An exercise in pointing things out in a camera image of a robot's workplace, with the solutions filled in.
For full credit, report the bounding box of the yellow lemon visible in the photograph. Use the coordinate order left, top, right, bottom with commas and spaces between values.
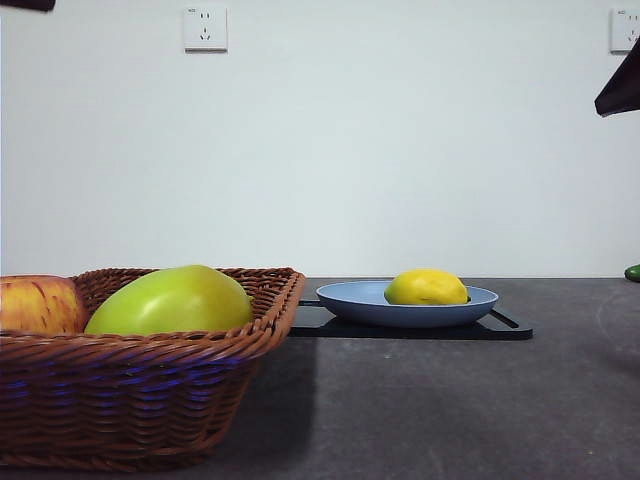
383, 268, 470, 306

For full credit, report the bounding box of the blue round plate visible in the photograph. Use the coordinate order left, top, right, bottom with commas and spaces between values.
315, 280, 500, 329

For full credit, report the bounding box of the brown wicker basket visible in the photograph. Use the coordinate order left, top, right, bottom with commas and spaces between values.
0, 266, 306, 474

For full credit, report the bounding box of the red yellow apple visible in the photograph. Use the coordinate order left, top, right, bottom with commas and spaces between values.
0, 273, 90, 335

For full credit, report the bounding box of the black flat tray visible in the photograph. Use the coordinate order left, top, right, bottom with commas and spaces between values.
287, 299, 534, 342

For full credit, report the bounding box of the green mango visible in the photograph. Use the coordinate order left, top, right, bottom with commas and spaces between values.
83, 264, 254, 337

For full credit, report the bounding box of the white wall socket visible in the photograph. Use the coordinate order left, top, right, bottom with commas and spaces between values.
608, 8, 640, 55
183, 5, 229, 54

